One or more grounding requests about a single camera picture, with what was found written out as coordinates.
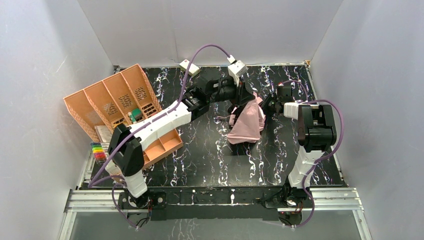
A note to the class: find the colourful marker set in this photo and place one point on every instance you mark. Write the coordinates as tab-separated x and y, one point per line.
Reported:
98	152

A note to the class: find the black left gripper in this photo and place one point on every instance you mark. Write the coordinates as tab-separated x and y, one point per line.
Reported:
245	94

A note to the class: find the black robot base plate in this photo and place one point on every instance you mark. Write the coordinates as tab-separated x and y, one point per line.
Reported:
272	203

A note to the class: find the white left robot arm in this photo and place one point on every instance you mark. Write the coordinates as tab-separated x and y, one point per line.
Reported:
128	143

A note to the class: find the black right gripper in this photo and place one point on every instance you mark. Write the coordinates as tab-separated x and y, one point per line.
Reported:
269	105

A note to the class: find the orange plastic desk organizer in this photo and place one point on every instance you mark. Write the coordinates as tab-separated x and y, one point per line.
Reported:
108	102

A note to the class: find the aluminium frame rail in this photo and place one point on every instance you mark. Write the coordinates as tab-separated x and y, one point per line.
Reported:
337	213

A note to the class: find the black and pink folding umbrella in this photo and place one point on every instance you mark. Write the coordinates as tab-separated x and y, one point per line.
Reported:
245	122

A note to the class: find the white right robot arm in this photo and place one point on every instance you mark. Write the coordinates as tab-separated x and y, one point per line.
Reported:
316	131

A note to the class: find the white paper pad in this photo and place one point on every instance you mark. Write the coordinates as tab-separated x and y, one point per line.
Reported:
103	133

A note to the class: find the white small box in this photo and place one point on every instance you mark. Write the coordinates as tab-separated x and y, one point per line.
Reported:
189	67

